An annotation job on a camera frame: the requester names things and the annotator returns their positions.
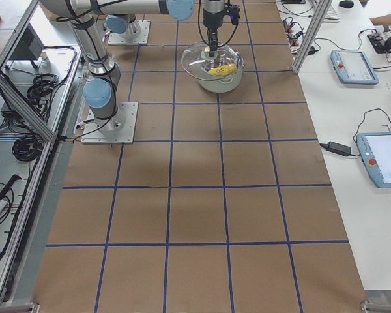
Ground coiled black cables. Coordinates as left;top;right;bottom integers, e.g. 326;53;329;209
12;134;42;163

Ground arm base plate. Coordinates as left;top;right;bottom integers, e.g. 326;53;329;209
108;20;151;46
80;102;138;144

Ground near blue teach pendant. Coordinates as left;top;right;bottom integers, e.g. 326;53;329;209
356;132;391;188

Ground aluminium frame post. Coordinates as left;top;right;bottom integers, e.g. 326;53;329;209
292;0;332;74

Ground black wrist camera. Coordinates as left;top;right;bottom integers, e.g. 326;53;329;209
228;5;240;26

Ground pale green steel pot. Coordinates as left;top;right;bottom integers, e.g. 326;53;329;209
197;46;245;93

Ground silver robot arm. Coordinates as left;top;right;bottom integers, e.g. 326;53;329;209
41;1;195;135
106;14;141;37

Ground glass pot lid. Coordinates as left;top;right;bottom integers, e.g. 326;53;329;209
181;42;227;80

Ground blue teach pendant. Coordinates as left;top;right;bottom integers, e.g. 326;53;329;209
330;50;379;85
356;132;391;188

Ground far blue teach pendant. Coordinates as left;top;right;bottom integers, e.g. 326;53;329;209
330;50;379;85

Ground black power adapter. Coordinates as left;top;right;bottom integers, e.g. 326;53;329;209
326;141;351;157

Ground brown paper table mat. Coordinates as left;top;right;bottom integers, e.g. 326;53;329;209
33;1;365;312

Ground yellow corn cob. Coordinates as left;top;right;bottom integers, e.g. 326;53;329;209
208;63;238;77

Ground black box device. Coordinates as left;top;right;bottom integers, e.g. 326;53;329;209
9;23;44;69

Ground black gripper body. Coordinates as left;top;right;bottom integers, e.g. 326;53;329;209
203;9;224;31

